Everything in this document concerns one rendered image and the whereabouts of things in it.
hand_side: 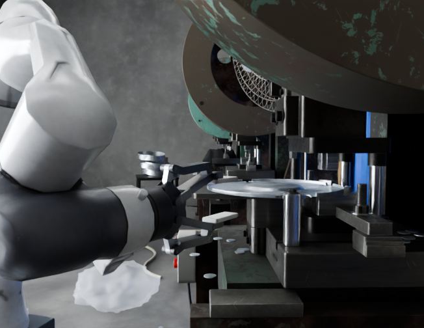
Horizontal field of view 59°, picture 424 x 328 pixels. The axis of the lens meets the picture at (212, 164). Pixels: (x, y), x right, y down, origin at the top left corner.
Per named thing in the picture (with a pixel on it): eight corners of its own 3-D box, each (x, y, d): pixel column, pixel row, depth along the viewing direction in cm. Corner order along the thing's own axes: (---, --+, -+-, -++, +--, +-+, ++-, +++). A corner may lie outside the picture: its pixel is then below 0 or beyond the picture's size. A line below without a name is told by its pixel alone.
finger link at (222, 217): (216, 219, 63) (216, 223, 63) (238, 213, 69) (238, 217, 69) (201, 217, 65) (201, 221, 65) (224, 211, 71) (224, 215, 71)
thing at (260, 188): (296, 180, 101) (296, 177, 101) (374, 194, 73) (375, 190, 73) (192, 183, 92) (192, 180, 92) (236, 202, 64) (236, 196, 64)
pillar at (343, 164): (341, 203, 90) (343, 144, 89) (338, 202, 92) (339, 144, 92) (350, 203, 90) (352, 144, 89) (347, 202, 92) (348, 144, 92)
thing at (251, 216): (192, 258, 76) (192, 191, 75) (194, 239, 90) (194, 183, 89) (317, 256, 76) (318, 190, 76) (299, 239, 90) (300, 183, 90)
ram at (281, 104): (280, 137, 74) (281, -18, 73) (267, 138, 89) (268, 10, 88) (367, 137, 75) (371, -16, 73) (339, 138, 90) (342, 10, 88)
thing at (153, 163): (137, 235, 361) (136, 151, 356) (136, 224, 405) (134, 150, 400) (179, 232, 370) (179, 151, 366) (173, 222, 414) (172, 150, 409)
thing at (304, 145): (309, 166, 72) (310, 137, 72) (286, 161, 92) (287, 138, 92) (393, 166, 73) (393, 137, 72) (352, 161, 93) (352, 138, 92)
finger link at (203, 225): (177, 213, 54) (175, 223, 54) (219, 224, 63) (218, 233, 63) (157, 210, 57) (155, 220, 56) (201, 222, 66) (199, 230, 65)
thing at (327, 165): (322, 170, 80) (323, 152, 80) (316, 168, 85) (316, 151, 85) (337, 170, 80) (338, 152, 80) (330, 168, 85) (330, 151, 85)
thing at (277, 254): (283, 289, 61) (284, 252, 60) (249, 226, 106) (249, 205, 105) (467, 287, 61) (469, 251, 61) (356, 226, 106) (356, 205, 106)
